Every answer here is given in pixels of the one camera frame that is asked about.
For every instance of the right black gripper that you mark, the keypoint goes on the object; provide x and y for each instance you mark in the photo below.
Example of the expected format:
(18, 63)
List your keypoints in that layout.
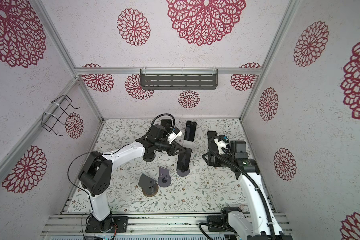
(212, 158)

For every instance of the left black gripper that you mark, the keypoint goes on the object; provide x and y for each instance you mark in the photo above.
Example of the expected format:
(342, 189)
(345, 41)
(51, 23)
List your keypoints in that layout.
(173, 147)

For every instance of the black phone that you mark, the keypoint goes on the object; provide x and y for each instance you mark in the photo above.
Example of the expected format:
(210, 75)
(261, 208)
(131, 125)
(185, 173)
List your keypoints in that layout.
(212, 135)
(149, 154)
(166, 122)
(190, 131)
(184, 160)

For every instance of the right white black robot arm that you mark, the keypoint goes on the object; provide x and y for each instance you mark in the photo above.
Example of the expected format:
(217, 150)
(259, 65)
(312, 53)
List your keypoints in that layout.
(263, 225)

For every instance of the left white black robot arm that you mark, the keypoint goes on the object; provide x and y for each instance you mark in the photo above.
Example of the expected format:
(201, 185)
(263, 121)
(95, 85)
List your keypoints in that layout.
(95, 175)

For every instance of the clear acrylic phone stand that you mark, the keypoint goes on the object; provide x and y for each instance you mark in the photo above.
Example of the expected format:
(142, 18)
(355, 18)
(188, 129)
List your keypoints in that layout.
(189, 144)

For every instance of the grey round right stand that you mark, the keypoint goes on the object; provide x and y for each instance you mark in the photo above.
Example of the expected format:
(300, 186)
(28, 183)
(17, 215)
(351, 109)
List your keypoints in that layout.
(183, 173)

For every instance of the dark left phone stand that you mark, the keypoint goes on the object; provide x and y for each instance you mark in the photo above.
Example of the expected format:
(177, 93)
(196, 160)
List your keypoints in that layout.
(148, 159)

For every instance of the grey round phone stand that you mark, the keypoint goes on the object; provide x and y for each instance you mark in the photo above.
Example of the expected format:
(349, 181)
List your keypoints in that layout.
(164, 179)

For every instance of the wooden base phone stand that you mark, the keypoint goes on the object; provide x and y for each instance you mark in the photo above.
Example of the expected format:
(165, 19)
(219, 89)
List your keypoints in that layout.
(149, 185)

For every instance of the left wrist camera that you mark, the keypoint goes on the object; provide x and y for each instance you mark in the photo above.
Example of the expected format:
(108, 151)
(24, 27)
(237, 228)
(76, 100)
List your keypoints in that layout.
(176, 132)

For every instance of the dark grey wall shelf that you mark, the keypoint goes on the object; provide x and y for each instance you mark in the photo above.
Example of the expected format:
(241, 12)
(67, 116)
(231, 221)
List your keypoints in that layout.
(179, 79)

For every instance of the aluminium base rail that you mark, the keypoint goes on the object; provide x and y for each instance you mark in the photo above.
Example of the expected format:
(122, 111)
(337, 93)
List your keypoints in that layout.
(185, 223)

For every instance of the black wire wall rack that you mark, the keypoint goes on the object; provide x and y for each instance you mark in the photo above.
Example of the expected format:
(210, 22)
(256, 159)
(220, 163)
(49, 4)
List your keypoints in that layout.
(51, 119)

